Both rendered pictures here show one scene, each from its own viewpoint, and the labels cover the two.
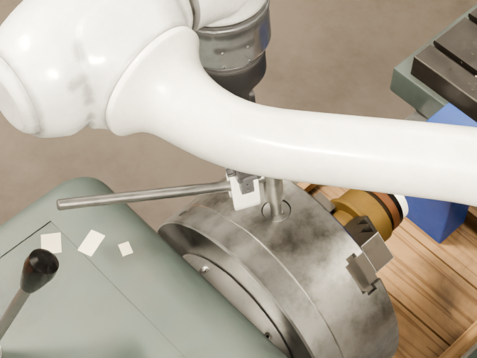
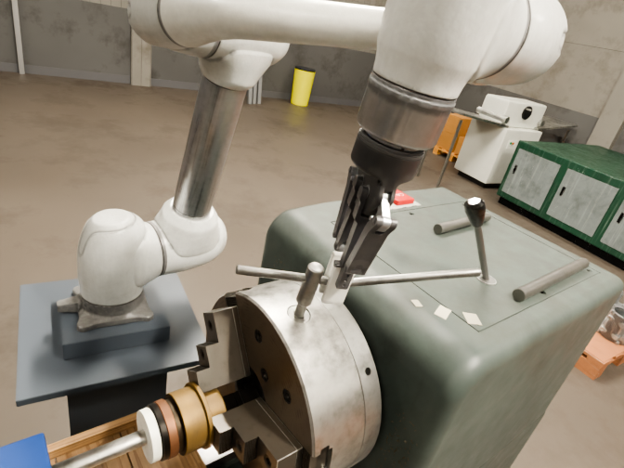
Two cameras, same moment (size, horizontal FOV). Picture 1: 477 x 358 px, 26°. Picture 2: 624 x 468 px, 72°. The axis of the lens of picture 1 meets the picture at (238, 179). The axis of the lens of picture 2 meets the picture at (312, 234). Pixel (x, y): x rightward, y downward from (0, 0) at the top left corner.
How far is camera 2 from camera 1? 1.30 m
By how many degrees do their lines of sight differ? 98
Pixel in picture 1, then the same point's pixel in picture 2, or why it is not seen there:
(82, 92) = not seen: hidden behind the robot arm
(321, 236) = (267, 293)
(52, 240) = (472, 319)
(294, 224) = (287, 301)
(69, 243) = (459, 316)
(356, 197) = (190, 408)
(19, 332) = (470, 282)
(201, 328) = not seen: hidden behind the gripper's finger
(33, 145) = not seen: outside the picture
